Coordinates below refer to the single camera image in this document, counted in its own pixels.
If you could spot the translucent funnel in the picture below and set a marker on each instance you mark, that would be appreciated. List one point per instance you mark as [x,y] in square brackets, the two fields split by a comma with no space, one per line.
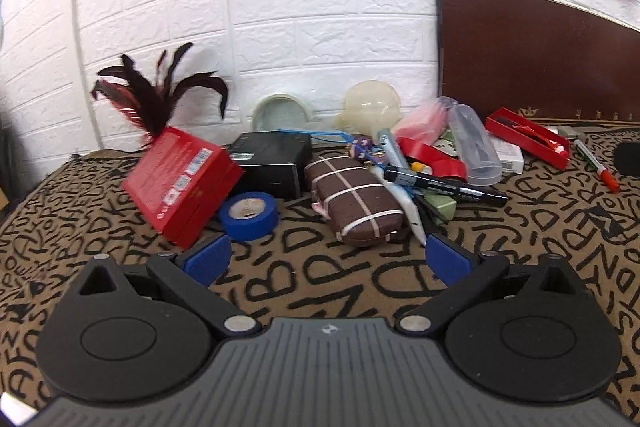
[370,104]

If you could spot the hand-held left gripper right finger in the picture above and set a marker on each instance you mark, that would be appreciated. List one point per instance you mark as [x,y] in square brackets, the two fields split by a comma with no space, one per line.
[447,257]

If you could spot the blue tape roll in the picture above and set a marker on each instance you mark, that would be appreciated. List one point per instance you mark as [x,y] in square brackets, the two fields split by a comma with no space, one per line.
[235,219]

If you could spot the black and red feathers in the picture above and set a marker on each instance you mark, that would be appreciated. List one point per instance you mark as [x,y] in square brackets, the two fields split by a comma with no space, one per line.
[155,102]

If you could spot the dark round object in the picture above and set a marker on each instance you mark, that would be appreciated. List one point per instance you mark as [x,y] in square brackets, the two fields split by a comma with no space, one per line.
[627,158]

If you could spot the brown striped glasses case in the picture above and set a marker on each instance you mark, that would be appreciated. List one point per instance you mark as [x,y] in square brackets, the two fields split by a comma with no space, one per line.
[355,197]

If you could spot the black marker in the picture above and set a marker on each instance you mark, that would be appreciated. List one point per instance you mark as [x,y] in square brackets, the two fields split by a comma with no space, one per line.
[440,184]

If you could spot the large red box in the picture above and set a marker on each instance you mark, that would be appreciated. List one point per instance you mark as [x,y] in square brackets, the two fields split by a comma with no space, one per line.
[182,187]

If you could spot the white small box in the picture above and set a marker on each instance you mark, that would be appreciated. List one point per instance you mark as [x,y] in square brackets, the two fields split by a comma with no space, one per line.
[509,155]

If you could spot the white and blue pen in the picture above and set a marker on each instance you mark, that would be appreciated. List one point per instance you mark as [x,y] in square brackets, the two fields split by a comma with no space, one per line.
[412,214]

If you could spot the green eraser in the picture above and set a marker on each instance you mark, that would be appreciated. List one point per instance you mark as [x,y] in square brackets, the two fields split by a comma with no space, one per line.
[442,208]

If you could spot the black box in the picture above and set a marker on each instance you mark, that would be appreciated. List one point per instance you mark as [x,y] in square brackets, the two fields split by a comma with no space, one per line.
[270,157]

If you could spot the green and white tube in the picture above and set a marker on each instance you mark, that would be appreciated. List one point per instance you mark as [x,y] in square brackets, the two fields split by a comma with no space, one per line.
[445,146]

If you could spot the red tray box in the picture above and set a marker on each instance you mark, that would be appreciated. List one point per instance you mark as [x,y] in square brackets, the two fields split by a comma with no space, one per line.
[545,147]

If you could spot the clear plastic case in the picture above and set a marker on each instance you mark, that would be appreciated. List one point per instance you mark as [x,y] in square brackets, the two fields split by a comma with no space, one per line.
[475,147]

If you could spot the pale clear tape roll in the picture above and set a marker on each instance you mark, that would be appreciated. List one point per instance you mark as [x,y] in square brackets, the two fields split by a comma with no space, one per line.
[280,112]

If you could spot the pink packet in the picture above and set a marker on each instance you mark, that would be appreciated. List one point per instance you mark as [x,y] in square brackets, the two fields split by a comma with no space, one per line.
[422,122]

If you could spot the red pen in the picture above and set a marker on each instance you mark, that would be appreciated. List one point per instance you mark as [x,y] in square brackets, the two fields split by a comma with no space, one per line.
[537,134]

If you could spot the silver folding tool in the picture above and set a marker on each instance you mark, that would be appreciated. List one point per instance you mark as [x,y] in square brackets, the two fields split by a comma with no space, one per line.
[565,131]

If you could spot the red and green marker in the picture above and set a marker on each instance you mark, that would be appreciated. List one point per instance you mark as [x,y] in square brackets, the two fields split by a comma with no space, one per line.
[595,162]

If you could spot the brown wooden board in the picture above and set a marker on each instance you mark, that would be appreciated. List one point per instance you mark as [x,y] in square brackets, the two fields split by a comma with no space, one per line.
[530,62]

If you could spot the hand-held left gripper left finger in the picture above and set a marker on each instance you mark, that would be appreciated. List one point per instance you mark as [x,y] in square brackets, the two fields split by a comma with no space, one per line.
[207,257]

